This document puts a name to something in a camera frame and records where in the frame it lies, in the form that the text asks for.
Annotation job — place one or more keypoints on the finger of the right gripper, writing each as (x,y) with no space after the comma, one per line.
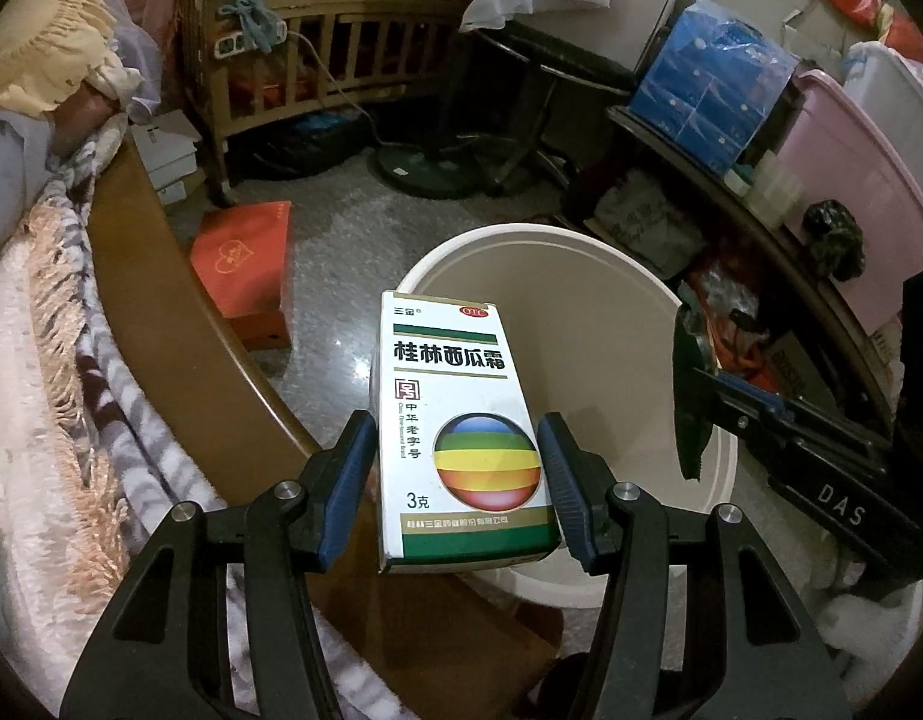
(692,359)
(754,389)

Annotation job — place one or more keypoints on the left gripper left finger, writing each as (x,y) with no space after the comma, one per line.
(160,650)

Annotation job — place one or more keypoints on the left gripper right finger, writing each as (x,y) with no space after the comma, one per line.
(698,620)

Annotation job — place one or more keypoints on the rainbow ball medicine box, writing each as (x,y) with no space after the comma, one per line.
(461,483)

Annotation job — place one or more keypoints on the cream trash bin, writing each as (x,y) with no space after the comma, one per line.
(591,332)

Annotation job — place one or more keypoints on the striped fleece blanket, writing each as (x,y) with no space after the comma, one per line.
(136,450)

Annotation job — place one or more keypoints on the black crumpled bag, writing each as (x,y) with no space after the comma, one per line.
(835,241)

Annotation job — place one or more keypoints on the pink storage bin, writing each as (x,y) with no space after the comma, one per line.
(838,153)

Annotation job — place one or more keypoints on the blue tissue pack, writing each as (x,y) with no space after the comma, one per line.
(713,84)

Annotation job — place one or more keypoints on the black fan base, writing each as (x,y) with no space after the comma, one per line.
(456,170)

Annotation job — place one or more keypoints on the white storage bin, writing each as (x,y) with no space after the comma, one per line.
(889,89)

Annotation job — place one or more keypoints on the red gift box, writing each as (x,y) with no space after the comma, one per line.
(240,256)

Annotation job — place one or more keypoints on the grey blanket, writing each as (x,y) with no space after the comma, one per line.
(29,148)

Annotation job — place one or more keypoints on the wooden baby crib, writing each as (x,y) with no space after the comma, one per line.
(250,63)

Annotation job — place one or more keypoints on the yellow frilled pillow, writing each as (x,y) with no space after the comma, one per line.
(50,48)

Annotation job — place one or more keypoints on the wooden bed frame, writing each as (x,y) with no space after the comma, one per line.
(442,647)

